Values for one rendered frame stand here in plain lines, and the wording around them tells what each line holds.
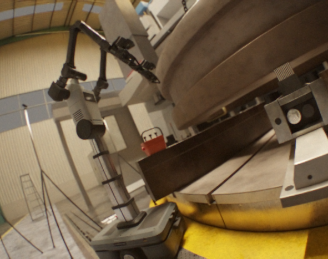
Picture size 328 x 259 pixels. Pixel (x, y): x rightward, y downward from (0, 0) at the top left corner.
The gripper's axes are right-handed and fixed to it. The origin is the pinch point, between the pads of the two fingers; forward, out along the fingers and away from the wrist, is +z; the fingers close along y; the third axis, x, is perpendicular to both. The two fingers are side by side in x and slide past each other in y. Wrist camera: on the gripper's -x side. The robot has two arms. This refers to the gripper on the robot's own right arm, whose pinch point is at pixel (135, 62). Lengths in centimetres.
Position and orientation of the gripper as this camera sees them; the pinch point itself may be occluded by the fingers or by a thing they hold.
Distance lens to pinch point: 105.5
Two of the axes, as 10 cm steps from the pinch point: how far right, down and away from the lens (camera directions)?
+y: 2.5, -0.2, 9.7
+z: 7.9, 5.8, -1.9
